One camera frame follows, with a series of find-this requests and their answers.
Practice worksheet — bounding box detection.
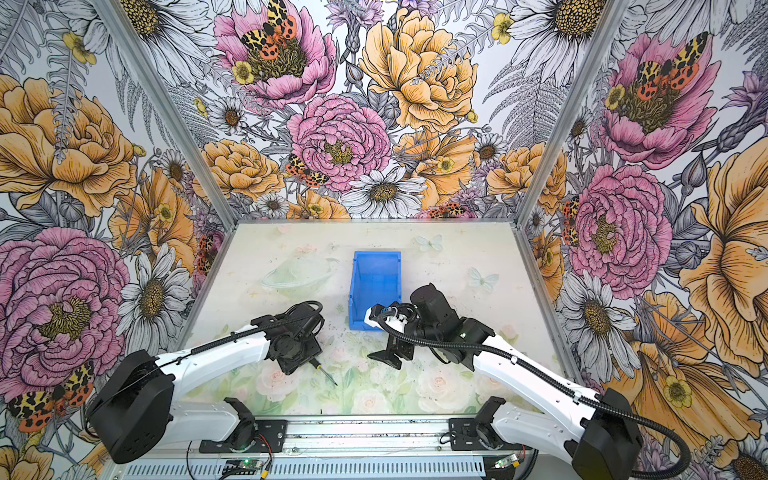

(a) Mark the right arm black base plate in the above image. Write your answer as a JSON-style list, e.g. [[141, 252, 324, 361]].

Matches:
[[441, 417, 523, 452]]

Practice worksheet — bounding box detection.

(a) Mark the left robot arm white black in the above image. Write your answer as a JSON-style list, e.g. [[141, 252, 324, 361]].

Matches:
[[85, 300, 324, 464]]

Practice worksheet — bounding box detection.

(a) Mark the green circuit board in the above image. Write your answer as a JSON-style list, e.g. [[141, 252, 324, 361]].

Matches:
[[222, 459, 264, 478], [493, 453, 520, 469]]

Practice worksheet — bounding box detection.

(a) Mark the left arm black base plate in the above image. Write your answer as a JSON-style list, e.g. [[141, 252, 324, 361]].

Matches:
[[198, 419, 288, 454]]

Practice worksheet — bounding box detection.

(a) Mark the white slotted cable duct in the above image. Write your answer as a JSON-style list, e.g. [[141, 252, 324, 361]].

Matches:
[[116, 455, 486, 479]]

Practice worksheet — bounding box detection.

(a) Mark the yellow black handled screwdriver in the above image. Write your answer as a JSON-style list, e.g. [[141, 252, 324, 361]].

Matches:
[[309, 358, 338, 386]]

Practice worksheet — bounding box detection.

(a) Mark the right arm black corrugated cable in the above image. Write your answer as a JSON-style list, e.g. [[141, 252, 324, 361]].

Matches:
[[371, 311, 692, 480]]

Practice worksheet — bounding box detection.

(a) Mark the left green circuit board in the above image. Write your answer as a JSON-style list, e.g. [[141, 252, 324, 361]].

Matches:
[[222, 459, 264, 478]]

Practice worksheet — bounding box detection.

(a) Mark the right green circuit board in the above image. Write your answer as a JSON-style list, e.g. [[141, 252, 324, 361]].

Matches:
[[493, 453, 520, 469]]

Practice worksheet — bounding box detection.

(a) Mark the blue plastic storage bin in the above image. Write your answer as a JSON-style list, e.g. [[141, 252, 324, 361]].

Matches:
[[348, 251, 402, 331]]

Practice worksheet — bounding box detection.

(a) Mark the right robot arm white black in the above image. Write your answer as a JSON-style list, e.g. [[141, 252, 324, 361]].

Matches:
[[365, 284, 643, 479]]

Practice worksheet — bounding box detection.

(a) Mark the aluminium front frame rail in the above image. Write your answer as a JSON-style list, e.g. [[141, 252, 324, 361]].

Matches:
[[101, 415, 577, 460]]

